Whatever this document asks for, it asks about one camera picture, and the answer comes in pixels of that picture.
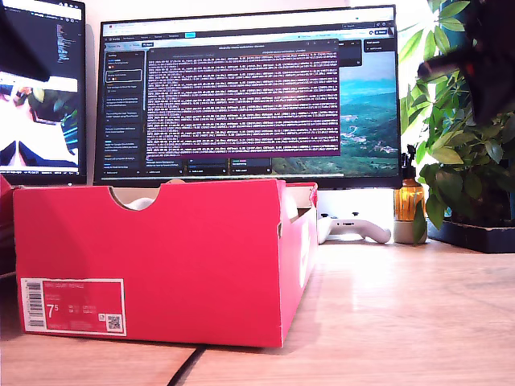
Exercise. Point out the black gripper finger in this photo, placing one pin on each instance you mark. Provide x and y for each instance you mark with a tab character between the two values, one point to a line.
442	67

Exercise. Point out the red cardboard shoebox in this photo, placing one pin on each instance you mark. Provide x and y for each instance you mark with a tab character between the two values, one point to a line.
161	261

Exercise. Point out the green leafy houseplant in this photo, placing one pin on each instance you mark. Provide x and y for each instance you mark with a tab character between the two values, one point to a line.
450	181

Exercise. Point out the amber pump bottle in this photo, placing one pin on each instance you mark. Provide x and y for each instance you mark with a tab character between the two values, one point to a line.
408	201

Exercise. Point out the black plant pot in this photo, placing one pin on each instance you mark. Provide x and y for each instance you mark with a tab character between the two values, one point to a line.
475	239

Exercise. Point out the white game controller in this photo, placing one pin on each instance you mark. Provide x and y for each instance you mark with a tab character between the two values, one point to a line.
362	230

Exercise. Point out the wide black computer monitor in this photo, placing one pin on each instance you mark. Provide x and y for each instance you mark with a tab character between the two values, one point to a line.
241	100

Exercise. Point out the narrow black computer monitor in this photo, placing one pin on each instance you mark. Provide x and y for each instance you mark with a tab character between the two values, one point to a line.
60	128

